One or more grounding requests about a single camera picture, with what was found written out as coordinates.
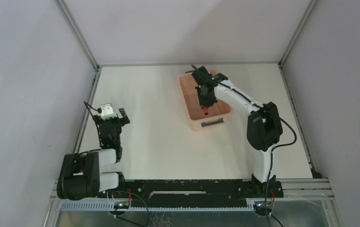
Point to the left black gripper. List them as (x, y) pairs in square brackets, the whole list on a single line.
[(112, 120)]

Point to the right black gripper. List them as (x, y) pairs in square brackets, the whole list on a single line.
[(204, 103)]

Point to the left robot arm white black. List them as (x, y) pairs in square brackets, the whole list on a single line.
[(81, 175)]

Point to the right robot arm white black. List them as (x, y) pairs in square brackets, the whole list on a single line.
[(263, 130)]

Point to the pink plastic bin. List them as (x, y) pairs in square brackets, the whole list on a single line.
[(201, 117)]

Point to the left controller circuit board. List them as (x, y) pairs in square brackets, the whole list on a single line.
[(121, 205)]

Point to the controller circuit board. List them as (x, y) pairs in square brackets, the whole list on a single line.
[(262, 210), (121, 205)]

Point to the right controller circuit board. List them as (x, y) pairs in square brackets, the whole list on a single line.
[(262, 210)]

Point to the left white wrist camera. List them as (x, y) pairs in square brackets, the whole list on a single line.
[(107, 112)]

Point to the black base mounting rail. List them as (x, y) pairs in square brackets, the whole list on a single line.
[(194, 193)]

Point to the perforated metal cable tray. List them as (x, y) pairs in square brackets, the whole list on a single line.
[(111, 206)]

